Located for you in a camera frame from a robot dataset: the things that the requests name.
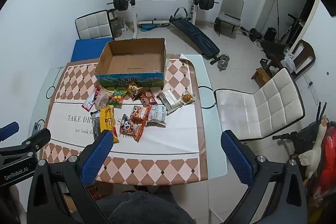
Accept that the black dumbbell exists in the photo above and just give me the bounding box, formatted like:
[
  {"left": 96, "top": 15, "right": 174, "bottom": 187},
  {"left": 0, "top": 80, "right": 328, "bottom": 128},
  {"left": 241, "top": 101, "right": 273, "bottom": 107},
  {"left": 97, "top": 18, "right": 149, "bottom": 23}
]
[{"left": 240, "top": 27, "right": 263, "bottom": 42}]

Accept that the red-brown snack packet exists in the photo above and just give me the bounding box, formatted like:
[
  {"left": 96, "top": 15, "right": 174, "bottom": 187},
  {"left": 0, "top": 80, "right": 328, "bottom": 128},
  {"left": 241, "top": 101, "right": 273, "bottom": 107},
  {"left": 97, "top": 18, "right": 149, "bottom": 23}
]
[{"left": 133, "top": 123, "right": 146, "bottom": 143}]

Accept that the black snack packet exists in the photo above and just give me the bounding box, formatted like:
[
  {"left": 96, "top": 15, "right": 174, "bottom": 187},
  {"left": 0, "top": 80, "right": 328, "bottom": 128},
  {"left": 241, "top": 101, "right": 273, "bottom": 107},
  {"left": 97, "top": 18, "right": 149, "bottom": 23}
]
[{"left": 91, "top": 109, "right": 101, "bottom": 139}]

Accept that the yellow-brown panda snack packet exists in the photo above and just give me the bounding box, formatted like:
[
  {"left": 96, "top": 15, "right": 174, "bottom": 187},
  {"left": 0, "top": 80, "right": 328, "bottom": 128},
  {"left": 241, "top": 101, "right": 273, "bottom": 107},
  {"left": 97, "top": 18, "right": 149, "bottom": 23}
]
[{"left": 127, "top": 81, "right": 143, "bottom": 102}]

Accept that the white plastic bag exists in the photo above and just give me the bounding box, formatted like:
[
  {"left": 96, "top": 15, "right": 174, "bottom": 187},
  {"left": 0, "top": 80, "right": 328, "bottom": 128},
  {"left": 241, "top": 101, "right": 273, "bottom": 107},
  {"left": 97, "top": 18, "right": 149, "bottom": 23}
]
[{"left": 280, "top": 51, "right": 297, "bottom": 73}]

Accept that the brown snack packet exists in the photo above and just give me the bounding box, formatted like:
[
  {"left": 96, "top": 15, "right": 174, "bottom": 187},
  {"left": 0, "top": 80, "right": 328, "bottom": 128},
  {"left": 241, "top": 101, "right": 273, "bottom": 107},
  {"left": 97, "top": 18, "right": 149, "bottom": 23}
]
[{"left": 139, "top": 90, "right": 158, "bottom": 106}]

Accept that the wooden chair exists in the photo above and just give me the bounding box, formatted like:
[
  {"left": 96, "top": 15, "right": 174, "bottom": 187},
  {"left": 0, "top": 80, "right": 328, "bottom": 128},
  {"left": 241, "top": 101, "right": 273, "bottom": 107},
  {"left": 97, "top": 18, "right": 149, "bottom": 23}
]
[{"left": 285, "top": 39, "right": 316, "bottom": 79}]

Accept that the grey and white snack packet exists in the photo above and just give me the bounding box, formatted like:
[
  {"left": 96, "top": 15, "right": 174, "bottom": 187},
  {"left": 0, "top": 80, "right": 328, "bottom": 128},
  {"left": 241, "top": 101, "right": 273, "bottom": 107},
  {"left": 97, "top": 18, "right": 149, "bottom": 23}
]
[{"left": 157, "top": 88, "right": 183, "bottom": 112}]

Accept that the black box speaker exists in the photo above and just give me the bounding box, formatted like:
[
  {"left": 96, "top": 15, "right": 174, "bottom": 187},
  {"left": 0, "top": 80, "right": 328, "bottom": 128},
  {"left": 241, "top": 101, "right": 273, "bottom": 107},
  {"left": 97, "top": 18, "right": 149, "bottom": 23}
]
[{"left": 264, "top": 27, "right": 278, "bottom": 41}]

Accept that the blue foam pad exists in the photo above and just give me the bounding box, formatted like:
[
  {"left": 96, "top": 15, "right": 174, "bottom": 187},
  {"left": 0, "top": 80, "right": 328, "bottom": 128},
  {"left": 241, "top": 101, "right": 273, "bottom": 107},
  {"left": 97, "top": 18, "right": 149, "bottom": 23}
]
[{"left": 71, "top": 39, "right": 115, "bottom": 63}]

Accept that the white plush goose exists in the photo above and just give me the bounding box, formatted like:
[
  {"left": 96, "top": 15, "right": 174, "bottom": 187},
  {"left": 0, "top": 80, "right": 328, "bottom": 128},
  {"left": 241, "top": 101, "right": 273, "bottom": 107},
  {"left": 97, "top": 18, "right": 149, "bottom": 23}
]
[{"left": 299, "top": 119, "right": 329, "bottom": 180}]

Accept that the yellow snack packet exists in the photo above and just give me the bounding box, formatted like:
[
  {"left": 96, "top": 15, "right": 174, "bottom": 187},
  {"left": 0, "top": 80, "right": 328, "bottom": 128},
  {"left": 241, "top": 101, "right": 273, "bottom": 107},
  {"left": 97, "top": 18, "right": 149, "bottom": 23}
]
[{"left": 100, "top": 105, "right": 120, "bottom": 143}]

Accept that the white barbell rack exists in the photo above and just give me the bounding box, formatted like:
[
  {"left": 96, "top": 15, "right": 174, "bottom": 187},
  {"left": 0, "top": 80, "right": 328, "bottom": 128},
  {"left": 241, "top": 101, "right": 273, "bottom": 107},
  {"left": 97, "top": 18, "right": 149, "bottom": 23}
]
[{"left": 128, "top": 0, "right": 203, "bottom": 39}]

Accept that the grey chair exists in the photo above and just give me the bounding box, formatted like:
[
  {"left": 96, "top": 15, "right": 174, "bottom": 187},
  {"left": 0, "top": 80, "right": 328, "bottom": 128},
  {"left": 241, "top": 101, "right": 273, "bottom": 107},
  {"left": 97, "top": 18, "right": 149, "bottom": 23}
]
[{"left": 217, "top": 0, "right": 244, "bottom": 36}]

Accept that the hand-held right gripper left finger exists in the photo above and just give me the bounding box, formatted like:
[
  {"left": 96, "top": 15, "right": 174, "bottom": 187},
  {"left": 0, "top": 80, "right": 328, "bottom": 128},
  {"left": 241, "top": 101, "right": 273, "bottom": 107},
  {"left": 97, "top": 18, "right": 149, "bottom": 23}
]
[{"left": 27, "top": 130, "right": 114, "bottom": 224}]

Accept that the clear-wrapped round pastry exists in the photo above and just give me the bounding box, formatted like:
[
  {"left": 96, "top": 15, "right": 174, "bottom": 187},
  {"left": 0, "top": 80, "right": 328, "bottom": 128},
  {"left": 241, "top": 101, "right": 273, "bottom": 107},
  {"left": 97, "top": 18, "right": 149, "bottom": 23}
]
[{"left": 179, "top": 91, "right": 196, "bottom": 105}]

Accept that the red and white snack packet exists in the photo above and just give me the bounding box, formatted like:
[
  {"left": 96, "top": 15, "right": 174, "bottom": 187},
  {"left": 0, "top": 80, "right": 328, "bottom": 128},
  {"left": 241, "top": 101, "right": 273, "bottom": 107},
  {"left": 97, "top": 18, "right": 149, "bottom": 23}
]
[{"left": 81, "top": 86, "right": 101, "bottom": 111}]

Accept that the clear water jug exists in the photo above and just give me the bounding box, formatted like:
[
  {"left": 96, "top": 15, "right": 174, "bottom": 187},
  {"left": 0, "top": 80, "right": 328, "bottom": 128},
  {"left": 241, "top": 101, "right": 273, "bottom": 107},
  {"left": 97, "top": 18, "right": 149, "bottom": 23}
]
[{"left": 109, "top": 10, "right": 124, "bottom": 38}]

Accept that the black cable loop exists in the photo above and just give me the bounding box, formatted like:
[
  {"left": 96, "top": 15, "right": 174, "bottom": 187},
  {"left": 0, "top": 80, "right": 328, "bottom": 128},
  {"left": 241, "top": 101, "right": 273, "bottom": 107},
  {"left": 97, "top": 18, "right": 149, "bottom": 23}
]
[
  {"left": 198, "top": 86, "right": 219, "bottom": 109},
  {"left": 46, "top": 67, "right": 58, "bottom": 100}
]

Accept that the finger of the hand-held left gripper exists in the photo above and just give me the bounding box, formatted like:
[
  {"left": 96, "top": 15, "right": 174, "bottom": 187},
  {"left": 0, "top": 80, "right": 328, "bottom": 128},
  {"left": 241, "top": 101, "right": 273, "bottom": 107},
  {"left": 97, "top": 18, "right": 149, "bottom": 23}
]
[
  {"left": 0, "top": 128, "right": 52, "bottom": 157},
  {"left": 0, "top": 122, "right": 20, "bottom": 141}
]

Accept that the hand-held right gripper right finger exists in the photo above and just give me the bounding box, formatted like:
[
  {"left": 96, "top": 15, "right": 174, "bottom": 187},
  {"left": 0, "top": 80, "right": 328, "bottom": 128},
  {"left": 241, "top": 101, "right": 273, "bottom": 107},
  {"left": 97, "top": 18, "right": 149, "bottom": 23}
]
[{"left": 220, "top": 130, "right": 309, "bottom": 224}]

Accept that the dark panda snack packet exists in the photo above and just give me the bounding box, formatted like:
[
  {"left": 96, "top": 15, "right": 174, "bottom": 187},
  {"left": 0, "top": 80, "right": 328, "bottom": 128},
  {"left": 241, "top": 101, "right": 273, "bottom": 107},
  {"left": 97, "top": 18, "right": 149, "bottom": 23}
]
[{"left": 119, "top": 114, "right": 137, "bottom": 135}]

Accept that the beige snack packet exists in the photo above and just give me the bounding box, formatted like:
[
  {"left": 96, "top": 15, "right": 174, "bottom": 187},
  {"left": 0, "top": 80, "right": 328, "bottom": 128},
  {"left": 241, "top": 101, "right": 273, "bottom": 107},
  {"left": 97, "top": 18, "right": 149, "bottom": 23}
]
[{"left": 94, "top": 89, "right": 112, "bottom": 110}]

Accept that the small wooden stool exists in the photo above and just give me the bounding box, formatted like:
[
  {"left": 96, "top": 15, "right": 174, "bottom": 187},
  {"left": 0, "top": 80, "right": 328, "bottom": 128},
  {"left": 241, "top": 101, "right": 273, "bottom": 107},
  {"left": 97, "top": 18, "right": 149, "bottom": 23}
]
[{"left": 251, "top": 67, "right": 271, "bottom": 88}]

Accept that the chrome dumbbell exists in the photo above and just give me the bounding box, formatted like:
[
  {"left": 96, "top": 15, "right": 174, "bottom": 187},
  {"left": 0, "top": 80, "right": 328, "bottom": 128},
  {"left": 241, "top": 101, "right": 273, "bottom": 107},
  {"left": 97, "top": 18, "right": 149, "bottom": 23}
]
[{"left": 217, "top": 54, "right": 230, "bottom": 71}]

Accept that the teal floor item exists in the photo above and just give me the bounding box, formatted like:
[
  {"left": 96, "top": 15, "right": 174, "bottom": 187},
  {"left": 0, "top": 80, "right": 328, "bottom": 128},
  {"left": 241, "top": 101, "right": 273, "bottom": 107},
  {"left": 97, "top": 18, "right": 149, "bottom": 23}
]
[{"left": 139, "top": 24, "right": 158, "bottom": 32}]

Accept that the red bag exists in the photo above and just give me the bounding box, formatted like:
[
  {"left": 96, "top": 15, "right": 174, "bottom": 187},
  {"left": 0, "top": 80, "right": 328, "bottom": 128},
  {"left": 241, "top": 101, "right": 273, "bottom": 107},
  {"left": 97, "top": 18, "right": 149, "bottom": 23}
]
[{"left": 311, "top": 132, "right": 336, "bottom": 202}]

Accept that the person's dark grey clothing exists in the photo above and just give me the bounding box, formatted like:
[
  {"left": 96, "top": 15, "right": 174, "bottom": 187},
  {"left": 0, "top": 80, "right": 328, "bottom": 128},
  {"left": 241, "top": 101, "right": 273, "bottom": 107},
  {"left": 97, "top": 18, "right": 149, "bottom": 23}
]
[{"left": 94, "top": 191, "right": 195, "bottom": 224}]

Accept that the white quilted chair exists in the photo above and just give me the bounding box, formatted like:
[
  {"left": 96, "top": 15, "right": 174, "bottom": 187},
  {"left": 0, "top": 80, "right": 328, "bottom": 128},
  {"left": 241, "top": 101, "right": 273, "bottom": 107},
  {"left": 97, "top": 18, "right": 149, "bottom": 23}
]
[
  {"left": 75, "top": 10, "right": 114, "bottom": 41},
  {"left": 214, "top": 68, "right": 306, "bottom": 142}
]

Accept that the green snack packet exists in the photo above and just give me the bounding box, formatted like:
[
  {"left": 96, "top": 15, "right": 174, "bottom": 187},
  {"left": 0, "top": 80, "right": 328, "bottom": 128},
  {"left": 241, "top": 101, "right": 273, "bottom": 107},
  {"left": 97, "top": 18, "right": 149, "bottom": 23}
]
[{"left": 108, "top": 90, "right": 128, "bottom": 109}]

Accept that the cardboard box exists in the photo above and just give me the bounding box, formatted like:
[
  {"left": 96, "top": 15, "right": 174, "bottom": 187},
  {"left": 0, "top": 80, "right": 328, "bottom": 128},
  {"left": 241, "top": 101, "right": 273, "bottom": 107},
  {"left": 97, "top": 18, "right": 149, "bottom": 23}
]
[{"left": 94, "top": 38, "right": 168, "bottom": 88}]

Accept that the black sit-up bench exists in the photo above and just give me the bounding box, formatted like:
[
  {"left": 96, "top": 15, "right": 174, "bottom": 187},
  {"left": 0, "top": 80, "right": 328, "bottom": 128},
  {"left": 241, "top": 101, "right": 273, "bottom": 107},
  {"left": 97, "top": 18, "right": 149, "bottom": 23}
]
[{"left": 169, "top": 7, "right": 221, "bottom": 60}]

